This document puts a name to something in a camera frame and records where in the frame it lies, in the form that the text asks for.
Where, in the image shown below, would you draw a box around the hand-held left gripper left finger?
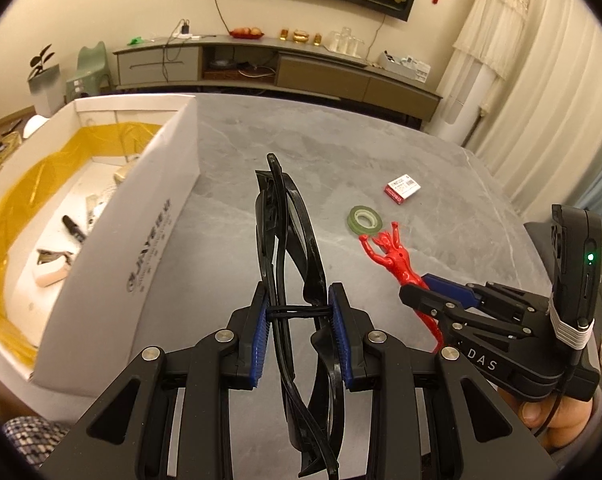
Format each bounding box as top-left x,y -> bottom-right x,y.
38,281 -> 272,480

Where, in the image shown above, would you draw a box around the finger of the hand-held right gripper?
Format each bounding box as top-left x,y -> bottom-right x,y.
399,284 -> 529,348
422,273 -> 554,323

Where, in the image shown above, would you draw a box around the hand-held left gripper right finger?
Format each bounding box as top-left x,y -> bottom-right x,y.
328,282 -> 562,480

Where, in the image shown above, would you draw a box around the red toy figure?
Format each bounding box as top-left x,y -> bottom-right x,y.
361,221 -> 444,356

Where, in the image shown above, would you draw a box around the black-framed green-lens glasses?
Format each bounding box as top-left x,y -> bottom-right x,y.
255,153 -> 343,478

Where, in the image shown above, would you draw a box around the white cardboard box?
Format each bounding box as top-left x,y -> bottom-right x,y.
0,94 -> 200,397

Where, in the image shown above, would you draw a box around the black marker pen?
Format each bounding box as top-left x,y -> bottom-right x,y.
62,215 -> 88,242

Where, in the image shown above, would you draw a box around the beige stapler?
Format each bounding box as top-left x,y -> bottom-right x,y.
34,247 -> 76,288

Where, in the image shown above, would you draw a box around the person's right hand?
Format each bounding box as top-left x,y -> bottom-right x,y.
496,382 -> 602,451

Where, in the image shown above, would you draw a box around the green tape roll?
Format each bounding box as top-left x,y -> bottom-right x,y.
348,205 -> 385,234

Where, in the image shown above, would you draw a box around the small red box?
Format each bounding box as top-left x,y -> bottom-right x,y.
383,174 -> 421,204

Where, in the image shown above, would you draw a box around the cream curtain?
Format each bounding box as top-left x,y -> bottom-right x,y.
473,0 -> 602,231

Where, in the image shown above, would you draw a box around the white tower air conditioner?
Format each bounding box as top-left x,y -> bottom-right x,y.
433,0 -> 530,143

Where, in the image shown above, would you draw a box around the white organiser box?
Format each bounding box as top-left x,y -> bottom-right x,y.
378,51 -> 430,82

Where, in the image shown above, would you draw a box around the patterned cloth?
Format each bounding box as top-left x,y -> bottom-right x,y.
1,417 -> 67,468

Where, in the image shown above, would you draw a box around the long grey media cabinet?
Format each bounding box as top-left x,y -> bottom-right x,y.
112,35 -> 443,122

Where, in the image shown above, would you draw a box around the cluster of glass cups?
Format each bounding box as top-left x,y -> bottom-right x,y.
326,26 -> 364,56

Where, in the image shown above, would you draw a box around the yellow plastic bag liner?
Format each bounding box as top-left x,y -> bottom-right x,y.
0,122 -> 164,366

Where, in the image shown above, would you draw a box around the green plastic chair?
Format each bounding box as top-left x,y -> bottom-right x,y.
65,41 -> 113,101

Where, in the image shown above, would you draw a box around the white planter box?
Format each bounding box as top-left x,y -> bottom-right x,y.
27,62 -> 64,116

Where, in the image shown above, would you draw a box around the black camera cable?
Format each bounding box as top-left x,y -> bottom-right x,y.
533,350 -> 579,436

